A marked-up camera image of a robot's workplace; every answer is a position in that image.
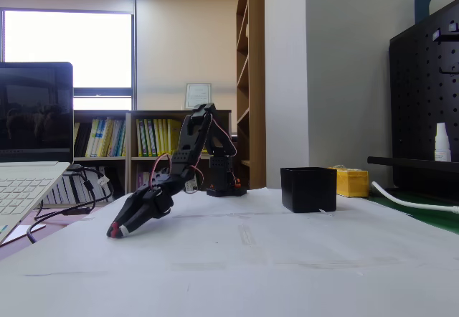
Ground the yellow box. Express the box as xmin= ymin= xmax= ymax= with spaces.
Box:
xmin=328 ymin=165 xmax=370 ymax=199

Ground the white card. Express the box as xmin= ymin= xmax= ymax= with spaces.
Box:
xmin=0 ymin=223 xmax=47 ymax=247

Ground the red white gripper wire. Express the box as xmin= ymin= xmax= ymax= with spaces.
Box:
xmin=149 ymin=153 xmax=174 ymax=189

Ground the white laptop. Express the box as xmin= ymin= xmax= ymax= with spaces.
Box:
xmin=0 ymin=61 xmax=75 ymax=245

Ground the white plastic bottle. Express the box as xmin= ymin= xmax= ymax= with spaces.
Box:
xmin=434 ymin=122 xmax=453 ymax=163

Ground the tall wooden bookshelf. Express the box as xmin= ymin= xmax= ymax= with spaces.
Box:
xmin=235 ymin=0 xmax=267 ymax=191

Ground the black pegboard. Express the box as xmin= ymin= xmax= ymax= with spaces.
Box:
xmin=388 ymin=0 xmax=459 ymax=197

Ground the green desk mat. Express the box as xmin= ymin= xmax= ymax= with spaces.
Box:
xmin=364 ymin=186 xmax=459 ymax=234

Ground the black cable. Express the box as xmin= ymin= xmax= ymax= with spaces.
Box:
xmin=27 ymin=168 xmax=98 ymax=245
xmin=34 ymin=166 xmax=115 ymax=221

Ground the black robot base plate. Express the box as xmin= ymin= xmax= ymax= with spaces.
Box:
xmin=206 ymin=184 xmax=249 ymax=198

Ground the white power cable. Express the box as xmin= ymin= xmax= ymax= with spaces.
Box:
xmin=371 ymin=181 xmax=459 ymax=216

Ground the window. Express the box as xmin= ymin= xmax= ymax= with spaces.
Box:
xmin=0 ymin=7 xmax=137 ymax=112

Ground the low wooden bookshelf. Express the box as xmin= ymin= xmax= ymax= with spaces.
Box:
xmin=42 ymin=110 xmax=131 ymax=206
xmin=126 ymin=109 xmax=233 ymax=194

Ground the black square container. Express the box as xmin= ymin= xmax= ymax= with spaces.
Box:
xmin=280 ymin=166 xmax=338 ymax=214

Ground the red white elbow wire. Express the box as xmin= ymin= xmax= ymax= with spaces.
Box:
xmin=209 ymin=113 xmax=238 ymax=157

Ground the white paper sheet cover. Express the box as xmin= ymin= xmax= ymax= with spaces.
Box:
xmin=0 ymin=186 xmax=459 ymax=317

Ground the framed certificate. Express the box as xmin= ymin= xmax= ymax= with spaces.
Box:
xmin=184 ymin=82 xmax=213 ymax=111

